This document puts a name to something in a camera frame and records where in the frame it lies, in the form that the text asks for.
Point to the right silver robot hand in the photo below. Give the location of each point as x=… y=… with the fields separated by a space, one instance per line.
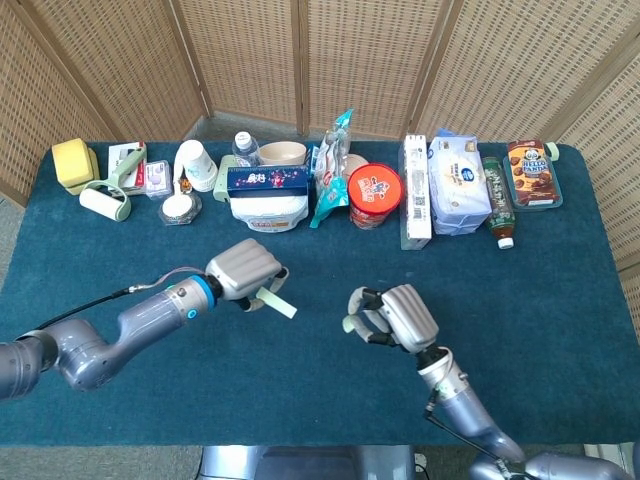
x=407 y=320

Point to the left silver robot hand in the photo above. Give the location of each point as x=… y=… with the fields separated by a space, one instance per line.
x=245 y=267

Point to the small pale green stick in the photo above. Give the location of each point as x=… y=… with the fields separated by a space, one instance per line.
x=280 y=305

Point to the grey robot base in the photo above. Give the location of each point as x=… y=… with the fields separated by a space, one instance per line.
x=310 y=465

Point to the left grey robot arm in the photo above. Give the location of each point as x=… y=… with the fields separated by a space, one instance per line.
x=150 y=312

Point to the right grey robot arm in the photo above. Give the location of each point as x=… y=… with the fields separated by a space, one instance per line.
x=470 y=415

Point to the white plastic tub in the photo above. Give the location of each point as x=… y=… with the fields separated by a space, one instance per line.
x=270 y=212

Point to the blue table cloth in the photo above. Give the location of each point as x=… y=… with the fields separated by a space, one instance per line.
x=475 y=290

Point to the navy blue long box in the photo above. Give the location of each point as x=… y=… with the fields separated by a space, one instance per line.
x=267 y=181

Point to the light green stapler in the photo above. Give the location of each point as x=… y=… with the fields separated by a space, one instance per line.
x=222 y=180

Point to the clear container with white lid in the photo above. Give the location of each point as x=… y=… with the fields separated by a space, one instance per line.
x=177 y=207

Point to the small brown snack packet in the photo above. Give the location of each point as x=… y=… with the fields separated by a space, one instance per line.
x=185 y=185

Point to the teal snack bag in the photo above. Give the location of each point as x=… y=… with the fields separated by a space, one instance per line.
x=330 y=195

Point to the white paper cup stack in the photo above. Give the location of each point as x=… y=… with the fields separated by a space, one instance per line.
x=197 y=162

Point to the clear water bottle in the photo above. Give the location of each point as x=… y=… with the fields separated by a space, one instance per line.
x=245 y=150

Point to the white long carton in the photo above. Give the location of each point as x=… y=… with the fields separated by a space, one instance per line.
x=416 y=200

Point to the beige bowl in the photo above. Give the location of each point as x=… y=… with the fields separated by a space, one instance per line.
x=282 y=152

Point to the small clear purple box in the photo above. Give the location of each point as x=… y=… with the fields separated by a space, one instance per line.
x=159 y=180

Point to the blue plastic packet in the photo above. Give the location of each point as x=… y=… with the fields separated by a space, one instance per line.
x=313 y=160

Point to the white tissue pack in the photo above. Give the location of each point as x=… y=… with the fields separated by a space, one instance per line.
x=457 y=190

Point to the green tea bottle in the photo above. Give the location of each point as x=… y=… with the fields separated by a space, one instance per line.
x=499 y=200

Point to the beige round container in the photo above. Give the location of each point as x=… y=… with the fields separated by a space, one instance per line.
x=359 y=162

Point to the green white lint roller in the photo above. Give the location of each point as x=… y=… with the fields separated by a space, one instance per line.
x=102 y=202

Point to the white red flat box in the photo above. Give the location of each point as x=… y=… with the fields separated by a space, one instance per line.
x=122 y=160

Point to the Hello Panda biscuit box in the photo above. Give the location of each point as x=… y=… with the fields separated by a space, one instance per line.
x=531 y=172

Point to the yellow sponge block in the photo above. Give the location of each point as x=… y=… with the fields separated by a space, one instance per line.
x=72 y=160

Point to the woven rattan folding screen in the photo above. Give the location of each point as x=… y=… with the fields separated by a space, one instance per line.
x=365 y=60

